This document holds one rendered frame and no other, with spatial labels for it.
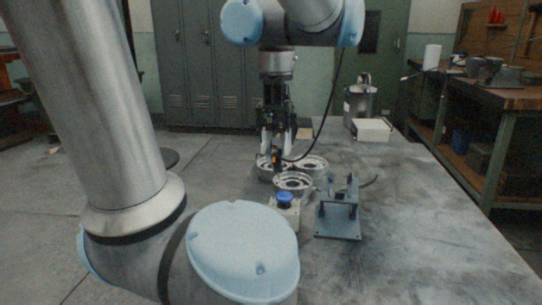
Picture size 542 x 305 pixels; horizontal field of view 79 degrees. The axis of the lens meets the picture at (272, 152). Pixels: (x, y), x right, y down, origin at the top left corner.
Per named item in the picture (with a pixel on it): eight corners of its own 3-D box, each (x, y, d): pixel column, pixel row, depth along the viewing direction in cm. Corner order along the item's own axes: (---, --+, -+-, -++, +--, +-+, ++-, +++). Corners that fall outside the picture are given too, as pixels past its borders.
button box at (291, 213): (270, 213, 79) (270, 195, 77) (300, 215, 78) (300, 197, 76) (265, 233, 71) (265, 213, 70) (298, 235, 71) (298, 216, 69)
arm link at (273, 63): (261, 49, 71) (299, 49, 69) (262, 70, 72) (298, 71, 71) (253, 52, 64) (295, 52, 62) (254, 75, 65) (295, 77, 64)
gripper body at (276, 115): (253, 134, 68) (252, 75, 64) (262, 123, 76) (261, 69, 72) (290, 136, 67) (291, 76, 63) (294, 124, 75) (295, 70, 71)
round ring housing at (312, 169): (324, 167, 104) (325, 155, 102) (329, 182, 94) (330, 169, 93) (291, 167, 104) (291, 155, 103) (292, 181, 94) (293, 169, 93)
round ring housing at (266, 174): (291, 183, 94) (291, 169, 92) (255, 182, 94) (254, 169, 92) (290, 168, 103) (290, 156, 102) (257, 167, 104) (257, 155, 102)
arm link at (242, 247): (272, 387, 32) (272, 277, 27) (163, 336, 37) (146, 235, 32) (311, 299, 42) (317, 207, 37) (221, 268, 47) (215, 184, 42)
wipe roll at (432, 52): (419, 69, 279) (423, 44, 271) (434, 69, 277) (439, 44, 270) (423, 70, 268) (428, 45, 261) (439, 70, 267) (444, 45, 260)
